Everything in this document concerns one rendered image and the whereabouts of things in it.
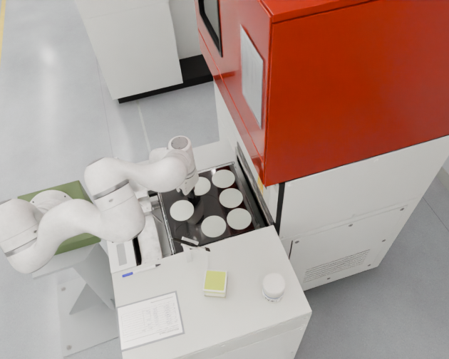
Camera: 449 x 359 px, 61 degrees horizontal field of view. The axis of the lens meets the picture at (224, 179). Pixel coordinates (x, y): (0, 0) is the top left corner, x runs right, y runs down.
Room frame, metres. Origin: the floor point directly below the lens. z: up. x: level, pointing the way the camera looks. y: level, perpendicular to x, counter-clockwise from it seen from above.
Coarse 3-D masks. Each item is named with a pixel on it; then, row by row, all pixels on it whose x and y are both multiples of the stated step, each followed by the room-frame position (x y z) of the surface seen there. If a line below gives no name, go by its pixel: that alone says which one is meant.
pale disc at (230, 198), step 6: (222, 192) 0.93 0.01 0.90; (228, 192) 0.93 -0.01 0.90; (234, 192) 0.93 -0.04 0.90; (240, 192) 0.93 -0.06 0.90; (222, 198) 0.91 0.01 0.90; (228, 198) 0.90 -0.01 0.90; (234, 198) 0.90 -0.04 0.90; (240, 198) 0.90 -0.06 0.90; (222, 204) 0.87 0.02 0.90; (228, 204) 0.87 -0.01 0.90; (234, 204) 0.87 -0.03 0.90
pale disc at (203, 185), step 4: (200, 180) 1.01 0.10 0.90; (204, 180) 1.01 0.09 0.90; (208, 180) 1.01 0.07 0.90; (196, 184) 0.99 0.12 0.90; (200, 184) 0.99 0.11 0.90; (204, 184) 0.98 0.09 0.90; (208, 184) 0.98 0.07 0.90; (196, 188) 0.97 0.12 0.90; (200, 188) 0.97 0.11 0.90; (204, 188) 0.97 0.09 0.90; (208, 188) 0.96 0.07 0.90; (196, 192) 0.95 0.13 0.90; (200, 192) 0.94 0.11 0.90; (204, 192) 0.94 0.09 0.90
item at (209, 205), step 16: (208, 176) 1.03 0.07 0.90; (160, 192) 0.96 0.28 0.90; (176, 192) 0.96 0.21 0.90; (208, 192) 0.94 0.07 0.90; (208, 208) 0.86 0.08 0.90; (224, 208) 0.85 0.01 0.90; (240, 208) 0.85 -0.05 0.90; (176, 224) 0.80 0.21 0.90; (192, 224) 0.79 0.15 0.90; (256, 224) 0.76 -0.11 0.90; (208, 240) 0.71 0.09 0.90
